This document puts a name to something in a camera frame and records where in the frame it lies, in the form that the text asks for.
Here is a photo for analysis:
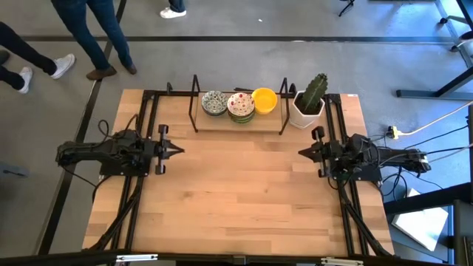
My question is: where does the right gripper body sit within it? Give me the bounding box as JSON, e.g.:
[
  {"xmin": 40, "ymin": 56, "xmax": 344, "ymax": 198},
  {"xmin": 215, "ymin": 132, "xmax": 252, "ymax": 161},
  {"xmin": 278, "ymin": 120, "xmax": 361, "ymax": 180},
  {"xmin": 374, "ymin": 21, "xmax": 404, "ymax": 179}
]
[{"xmin": 311, "ymin": 124, "xmax": 349, "ymax": 179}]

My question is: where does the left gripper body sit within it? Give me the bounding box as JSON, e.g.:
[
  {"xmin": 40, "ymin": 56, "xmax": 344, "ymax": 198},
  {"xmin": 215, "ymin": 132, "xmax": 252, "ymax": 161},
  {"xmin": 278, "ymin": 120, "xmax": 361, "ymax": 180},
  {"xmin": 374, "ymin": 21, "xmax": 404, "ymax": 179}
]
[{"xmin": 143, "ymin": 124, "xmax": 170, "ymax": 176}]

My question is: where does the white hexagonal plant pot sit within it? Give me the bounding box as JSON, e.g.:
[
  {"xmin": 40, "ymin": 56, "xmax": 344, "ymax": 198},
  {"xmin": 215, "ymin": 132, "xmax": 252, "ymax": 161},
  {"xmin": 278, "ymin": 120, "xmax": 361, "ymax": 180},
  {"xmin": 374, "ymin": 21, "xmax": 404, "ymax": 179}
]
[{"xmin": 289, "ymin": 90, "xmax": 326, "ymax": 130}]

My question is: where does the green cactus plant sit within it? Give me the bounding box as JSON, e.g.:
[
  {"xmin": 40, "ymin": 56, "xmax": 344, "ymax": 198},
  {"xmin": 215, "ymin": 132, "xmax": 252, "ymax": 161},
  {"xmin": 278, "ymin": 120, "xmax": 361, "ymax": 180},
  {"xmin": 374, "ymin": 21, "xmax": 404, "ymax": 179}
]
[{"xmin": 301, "ymin": 72, "xmax": 329, "ymax": 115}]

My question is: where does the black floor stand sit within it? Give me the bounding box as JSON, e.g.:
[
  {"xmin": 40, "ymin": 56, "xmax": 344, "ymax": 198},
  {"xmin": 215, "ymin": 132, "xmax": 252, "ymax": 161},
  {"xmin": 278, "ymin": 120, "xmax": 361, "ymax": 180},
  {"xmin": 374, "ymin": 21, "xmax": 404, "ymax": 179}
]
[{"xmin": 395, "ymin": 66, "xmax": 473, "ymax": 101}]

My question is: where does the white flat box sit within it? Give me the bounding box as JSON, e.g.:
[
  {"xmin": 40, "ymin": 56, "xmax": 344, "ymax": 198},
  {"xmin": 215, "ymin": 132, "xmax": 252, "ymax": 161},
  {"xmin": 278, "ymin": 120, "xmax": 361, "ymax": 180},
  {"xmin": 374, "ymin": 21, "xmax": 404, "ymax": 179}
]
[{"xmin": 391, "ymin": 187, "xmax": 450, "ymax": 252}]

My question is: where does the person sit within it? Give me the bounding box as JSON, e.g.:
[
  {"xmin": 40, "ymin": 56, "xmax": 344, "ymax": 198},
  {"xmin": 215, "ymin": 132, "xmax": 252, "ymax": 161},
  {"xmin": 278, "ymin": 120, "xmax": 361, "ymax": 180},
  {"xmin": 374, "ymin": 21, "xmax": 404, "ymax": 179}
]
[
  {"xmin": 50, "ymin": 0, "xmax": 138, "ymax": 81},
  {"xmin": 159, "ymin": 0, "xmax": 188, "ymax": 19},
  {"xmin": 0, "ymin": 21, "xmax": 77, "ymax": 95}
]

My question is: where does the black rig crossbeam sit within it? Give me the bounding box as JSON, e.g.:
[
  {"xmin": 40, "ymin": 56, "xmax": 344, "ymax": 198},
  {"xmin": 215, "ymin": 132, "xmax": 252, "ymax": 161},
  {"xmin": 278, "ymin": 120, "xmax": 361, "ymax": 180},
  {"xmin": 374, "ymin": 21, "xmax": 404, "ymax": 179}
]
[{"xmin": 0, "ymin": 249, "xmax": 473, "ymax": 266}]

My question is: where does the black tripod leg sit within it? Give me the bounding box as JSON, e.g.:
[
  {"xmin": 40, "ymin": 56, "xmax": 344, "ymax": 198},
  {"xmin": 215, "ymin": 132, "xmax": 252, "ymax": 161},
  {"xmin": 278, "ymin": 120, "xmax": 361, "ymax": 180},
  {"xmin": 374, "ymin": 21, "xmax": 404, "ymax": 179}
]
[{"xmin": 338, "ymin": 0, "xmax": 356, "ymax": 18}]

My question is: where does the black chair base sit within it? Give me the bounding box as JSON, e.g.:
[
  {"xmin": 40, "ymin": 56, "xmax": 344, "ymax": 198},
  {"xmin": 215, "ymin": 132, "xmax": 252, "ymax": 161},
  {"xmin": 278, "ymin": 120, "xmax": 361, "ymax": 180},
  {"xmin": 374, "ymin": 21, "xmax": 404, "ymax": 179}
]
[{"xmin": 438, "ymin": 0, "xmax": 473, "ymax": 52}]

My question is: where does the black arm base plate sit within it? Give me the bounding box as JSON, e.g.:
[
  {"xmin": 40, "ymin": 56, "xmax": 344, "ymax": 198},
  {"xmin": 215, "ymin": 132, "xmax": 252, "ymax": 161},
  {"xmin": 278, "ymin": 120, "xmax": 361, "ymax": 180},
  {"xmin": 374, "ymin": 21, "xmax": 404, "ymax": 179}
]
[
  {"xmin": 330, "ymin": 153, "xmax": 383, "ymax": 183},
  {"xmin": 99, "ymin": 147, "xmax": 153, "ymax": 177}
]

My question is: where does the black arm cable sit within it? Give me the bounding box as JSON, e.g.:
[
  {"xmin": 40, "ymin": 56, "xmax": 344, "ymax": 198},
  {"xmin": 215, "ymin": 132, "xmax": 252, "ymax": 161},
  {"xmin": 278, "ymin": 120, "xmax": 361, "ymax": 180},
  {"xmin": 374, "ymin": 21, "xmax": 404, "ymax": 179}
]
[
  {"xmin": 97, "ymin": 118, "xmax": 112, "ymax": 140},
  {"xmin": 125, "ymin": 113, "xmax": 141, "ymax": 133}
]

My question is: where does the black aluminium rig frame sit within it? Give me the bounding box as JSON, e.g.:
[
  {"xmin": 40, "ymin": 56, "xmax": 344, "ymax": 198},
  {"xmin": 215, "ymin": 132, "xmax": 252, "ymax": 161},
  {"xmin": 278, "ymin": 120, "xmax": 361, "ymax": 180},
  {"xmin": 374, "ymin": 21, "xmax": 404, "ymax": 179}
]
[{"xmin": 86, "ymin": 81, "xmax": 395, "ymax": 258}]

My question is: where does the thin black floor cable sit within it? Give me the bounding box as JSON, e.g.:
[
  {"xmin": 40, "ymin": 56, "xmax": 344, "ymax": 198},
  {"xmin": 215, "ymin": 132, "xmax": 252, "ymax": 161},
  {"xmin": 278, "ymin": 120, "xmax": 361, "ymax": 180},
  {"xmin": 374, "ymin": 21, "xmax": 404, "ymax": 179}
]
[
  {"xmin": 380, "ymin": 171, "xmax": 446, "ymax": 199},
  {"xmin": 61, "ymin": 168, "xmax": 108, "ymax": 202},
  {"xmin": 401, "ymin": 124, "xmax": 473, "ymax": 152}
]

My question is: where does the black desk frame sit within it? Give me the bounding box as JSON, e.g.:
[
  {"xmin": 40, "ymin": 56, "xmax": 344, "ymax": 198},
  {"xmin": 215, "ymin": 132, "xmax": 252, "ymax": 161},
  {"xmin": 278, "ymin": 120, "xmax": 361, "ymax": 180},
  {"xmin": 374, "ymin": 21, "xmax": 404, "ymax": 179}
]
[{"xmin": 383, "ymin": 183, "xmax": 473, "ymax": 266}]

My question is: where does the silver metal bracket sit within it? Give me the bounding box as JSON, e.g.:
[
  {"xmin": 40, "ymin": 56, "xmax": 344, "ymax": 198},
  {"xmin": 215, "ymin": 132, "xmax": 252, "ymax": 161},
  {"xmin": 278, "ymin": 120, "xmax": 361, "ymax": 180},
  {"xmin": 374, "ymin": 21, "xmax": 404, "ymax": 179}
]
[
  {"xmin": 116, "ymin": 253, "xmax": 159, "ymax": 263},
  {"xmin": 320, "ymin": 257, "xmax": 365, "ymax": 266}
]

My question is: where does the white power cable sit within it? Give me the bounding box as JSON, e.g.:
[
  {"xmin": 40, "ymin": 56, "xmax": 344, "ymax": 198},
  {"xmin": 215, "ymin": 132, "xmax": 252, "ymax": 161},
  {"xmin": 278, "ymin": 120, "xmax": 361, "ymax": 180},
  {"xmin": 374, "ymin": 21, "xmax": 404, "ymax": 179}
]
[{"xmin": 397, "ymin": 100, "xmax": 473, "ymax": 136}]

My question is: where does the grey floor cable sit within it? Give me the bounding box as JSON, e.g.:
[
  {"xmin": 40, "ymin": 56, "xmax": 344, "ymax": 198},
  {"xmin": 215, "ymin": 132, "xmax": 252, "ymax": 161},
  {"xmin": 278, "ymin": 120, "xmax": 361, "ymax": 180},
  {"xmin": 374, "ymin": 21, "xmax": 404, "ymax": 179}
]
[{"xmin": 428, "ymin": 143, "xmax": 473, "ymax": 163}]

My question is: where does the grey metal floor rail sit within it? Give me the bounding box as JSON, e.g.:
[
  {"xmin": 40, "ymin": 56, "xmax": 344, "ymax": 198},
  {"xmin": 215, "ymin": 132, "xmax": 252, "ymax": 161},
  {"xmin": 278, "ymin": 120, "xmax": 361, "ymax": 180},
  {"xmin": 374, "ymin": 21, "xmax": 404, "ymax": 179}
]
[{"xmin": 435, "ymin": 0, "xmax": 473, "ymax": 69}]

